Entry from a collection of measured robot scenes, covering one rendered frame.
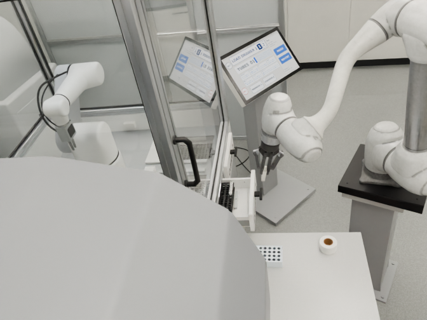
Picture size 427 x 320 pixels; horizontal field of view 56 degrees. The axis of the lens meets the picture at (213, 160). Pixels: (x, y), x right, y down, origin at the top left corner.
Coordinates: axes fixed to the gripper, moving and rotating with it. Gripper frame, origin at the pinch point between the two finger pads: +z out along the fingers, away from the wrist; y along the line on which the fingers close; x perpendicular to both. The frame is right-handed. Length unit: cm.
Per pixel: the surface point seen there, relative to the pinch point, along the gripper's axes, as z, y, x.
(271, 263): 17.2, -4.8, 33.6
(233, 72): 0, 16, -77
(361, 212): 29, -53, -7
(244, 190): 18.3, 6.4, -5.1
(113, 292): -80, 32, 98
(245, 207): 17.1, 6.1, 6.2
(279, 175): 103, -29, -97
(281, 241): 20.0, -10.1, 20.6
